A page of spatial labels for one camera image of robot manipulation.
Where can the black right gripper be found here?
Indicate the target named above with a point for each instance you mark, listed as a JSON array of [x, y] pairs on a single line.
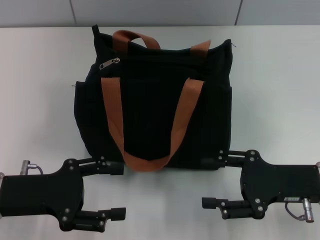
[[280, 182]]

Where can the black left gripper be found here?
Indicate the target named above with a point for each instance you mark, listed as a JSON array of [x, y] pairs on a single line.
[[42, 192]]

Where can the silver zipper pull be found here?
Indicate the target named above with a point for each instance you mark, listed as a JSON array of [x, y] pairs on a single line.
[[108, 63]]

